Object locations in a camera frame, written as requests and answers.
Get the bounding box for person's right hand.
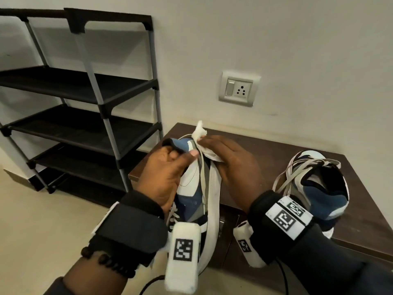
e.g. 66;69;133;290
196;135;268;214

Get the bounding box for person's left hand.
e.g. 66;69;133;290
136;146;199;217

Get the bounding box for white cloth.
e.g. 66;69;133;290
191;120;225;163

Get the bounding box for blue white sneaker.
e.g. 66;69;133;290
273;150;351;240
162;134;223;271

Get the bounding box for person's left forearm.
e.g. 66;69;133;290
43;256;131;295

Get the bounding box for brown wooden cabinet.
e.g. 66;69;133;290
128;122;393;295

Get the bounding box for black shoe rack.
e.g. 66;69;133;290
0;8;163;194

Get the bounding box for white wall socket plate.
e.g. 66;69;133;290
219;70;262;107

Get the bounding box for black left wrist strap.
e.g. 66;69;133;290
91;190;169;269

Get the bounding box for black wrist strap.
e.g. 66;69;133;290
91;190;169;269
247;190;315;265

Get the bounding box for black right wrist strap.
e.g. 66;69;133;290
247;190;315;265

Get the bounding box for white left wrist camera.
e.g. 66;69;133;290
164;222;202;294

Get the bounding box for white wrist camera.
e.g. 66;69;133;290
233;221;266;268
164;222;202;294

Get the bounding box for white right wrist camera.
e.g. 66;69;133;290
233;221;266;268

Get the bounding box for black bead bracelet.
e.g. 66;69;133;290
80;246;136;279

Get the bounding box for black cable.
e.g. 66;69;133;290
274;257;290;295
139;275;166;295

